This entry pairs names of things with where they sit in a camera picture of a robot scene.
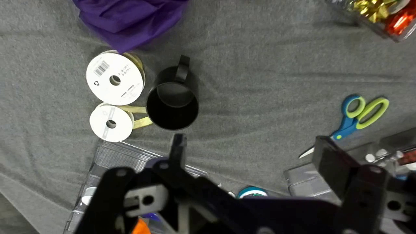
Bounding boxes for black cup with handle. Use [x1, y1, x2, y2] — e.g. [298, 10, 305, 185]
[145, 55, 200, 131]

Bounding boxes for blue green scissors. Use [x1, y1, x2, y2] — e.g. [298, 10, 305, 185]
[298, 94, 390, 160]

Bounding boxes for purple cloth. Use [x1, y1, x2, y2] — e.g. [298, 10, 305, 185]
[71, 0, 190, 55]

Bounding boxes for clear plastic organizer tray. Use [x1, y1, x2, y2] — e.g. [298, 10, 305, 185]
[283, 127, 416, 199]

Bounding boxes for orange crumpled cloth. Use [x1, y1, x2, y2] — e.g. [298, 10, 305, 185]
[131, 217, 152, 234]

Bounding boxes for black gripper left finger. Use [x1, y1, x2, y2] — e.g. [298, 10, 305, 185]
[168, 133, 188, 169]

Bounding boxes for teal ribbon spool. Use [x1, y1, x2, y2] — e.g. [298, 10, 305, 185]
[235, 185, 270, 202]

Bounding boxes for large white ribbon spool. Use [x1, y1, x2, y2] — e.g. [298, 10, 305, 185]
[84, 49, 147, 107]

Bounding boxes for long clear plastic box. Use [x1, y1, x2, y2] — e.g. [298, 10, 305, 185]
[64, 140, 209, 234]

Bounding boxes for clear box of gift bows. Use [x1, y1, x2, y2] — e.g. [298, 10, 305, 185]
[327, 0, 416, 43]

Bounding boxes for small white ribbon spool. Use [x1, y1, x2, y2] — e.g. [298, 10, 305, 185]
[88, 101, 155, 143]

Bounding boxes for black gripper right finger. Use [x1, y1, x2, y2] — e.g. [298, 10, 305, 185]
[311, 134, 361, 199]

